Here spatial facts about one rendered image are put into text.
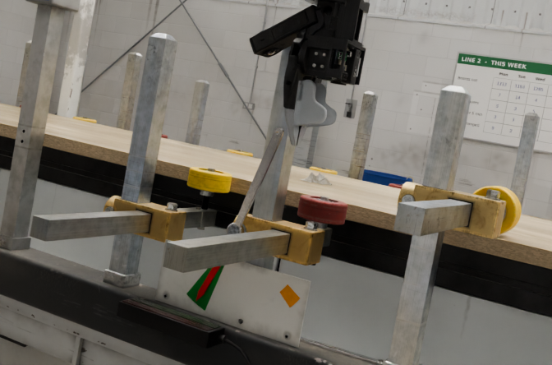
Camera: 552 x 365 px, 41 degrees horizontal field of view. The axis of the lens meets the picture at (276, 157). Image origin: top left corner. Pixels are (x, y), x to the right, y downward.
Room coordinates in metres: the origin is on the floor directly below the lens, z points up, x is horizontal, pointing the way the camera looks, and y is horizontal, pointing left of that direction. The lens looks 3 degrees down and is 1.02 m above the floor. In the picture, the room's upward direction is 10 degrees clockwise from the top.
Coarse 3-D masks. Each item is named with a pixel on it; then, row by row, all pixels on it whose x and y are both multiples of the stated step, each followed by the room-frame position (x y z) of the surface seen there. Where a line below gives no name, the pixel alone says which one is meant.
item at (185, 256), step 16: (192, 240) 0.88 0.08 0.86; (208, 240) 0.90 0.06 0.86; (224, 240) 0.92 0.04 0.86; (240, 240) 0.94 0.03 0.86; (256, 240) 0.98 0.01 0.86; (272, 240) 1.02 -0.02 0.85; (288, 240) 1.07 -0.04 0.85; (176, 256) 0.83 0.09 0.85; (192, 256) 0.84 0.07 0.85; (208, 256) 0.87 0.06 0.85; (224, 256) 0.91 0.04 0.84; (240, 256) 0.95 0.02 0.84; (256, 256) 0.99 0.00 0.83
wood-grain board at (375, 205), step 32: (0, 128) 1.66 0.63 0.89; (64, 128) 1.87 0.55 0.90; (96, 128) 2.13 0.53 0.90; (160, 160) 1.46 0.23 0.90; (192, 160) 1.60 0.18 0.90; (224, 160) 1.78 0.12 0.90; (256, 160) 2.01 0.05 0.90; (288, 192) 1.33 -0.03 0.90; (320, 192) 1.39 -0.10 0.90; (352, 192) 1.53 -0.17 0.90; (384, 192) 1.70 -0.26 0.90; (384, 224) 1.24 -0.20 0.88; (544, 224) 1.62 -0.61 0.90; (512, 256) 1.15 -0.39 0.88; (544, 256) 1.13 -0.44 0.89
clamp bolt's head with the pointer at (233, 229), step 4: (228, 228) 1.10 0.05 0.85; (232, 228) 1.09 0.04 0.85; (236, 228) 1.09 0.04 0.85; (244, 228) 1.10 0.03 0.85; (228, 232) 1.10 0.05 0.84; (232, 232) 1.09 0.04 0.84; (236, 232) 1.09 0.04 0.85; (244, 232) 1.10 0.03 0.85; (212, 268) 1.12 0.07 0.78; (216, 268) 1.12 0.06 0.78; (212, 272) 1.12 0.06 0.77; (216, 272) 1.12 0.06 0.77; (208, 276) 1.12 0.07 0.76; (212, 276) 1.12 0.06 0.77; (208, 280) 1.12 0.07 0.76; (204, 284) 1.12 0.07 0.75; (208, 284) 1.12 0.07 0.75; (200, 288) 1.13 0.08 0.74; (204, 288) 1.12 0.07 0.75; (200, 292) 1.13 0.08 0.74; (204, 292) 1.12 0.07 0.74; (200, 296) 1.13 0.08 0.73; (196, 300) 1.13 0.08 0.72
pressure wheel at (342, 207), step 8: (304, 200) 1.19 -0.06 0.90; (312, 200) 1.17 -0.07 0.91; (320, 200) 1.18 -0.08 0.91; (328, 200) 1.20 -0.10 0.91; (336, 200) 1.23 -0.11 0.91; (304, 208) 1.18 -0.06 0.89; (312, 208) 1.17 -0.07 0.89; (320, 208) 1.17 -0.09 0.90; (328, 208) 1.17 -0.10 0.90; (336, 208) 1.17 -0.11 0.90; (344, 208) 1.18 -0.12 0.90; (304, 216) 1.18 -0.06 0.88; (312, 216) 1.17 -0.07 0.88; (320, 216) 1.17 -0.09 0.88; (328, 216) 1.17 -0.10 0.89; (336, 216) 1.17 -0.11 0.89; (344, 216) 1.19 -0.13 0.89; (320, 224) 1.19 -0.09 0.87; (336, 224) 1.18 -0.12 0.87
